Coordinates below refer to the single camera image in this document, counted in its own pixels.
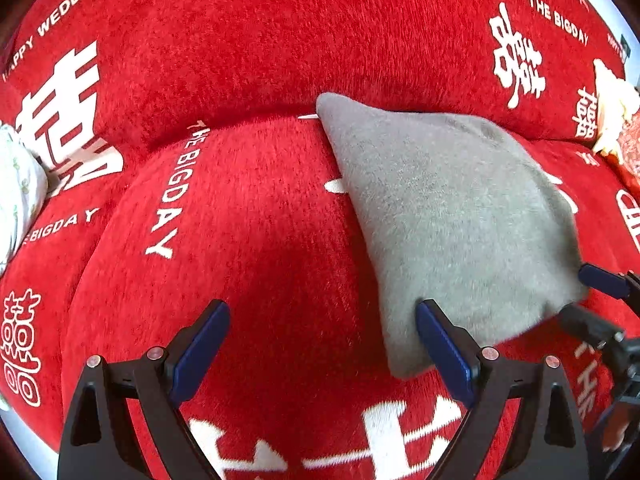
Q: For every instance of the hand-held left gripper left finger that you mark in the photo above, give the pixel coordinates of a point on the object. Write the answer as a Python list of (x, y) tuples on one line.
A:
[(200, 345)]

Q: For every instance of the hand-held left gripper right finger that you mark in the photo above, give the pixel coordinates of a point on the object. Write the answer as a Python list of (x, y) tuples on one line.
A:
[(445, 350)]

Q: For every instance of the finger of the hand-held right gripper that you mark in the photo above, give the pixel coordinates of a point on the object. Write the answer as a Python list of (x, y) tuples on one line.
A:
[(585, 322), (602, 279)]

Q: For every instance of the grey knit garment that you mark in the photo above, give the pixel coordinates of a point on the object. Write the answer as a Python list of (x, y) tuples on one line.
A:
[(440, 200)]

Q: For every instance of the person's right hand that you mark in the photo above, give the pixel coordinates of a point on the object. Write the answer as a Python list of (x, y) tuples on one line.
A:
[(616, 432)]

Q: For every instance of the cream fringed cushion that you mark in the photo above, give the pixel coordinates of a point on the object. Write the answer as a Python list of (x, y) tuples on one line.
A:
[(612, 105)]

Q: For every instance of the white floral pillow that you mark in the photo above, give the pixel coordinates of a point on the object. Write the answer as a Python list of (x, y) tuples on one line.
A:
[(17, 195)]

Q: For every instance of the red printed sofa cover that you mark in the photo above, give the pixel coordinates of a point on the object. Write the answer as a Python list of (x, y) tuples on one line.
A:
[(250, 35)]

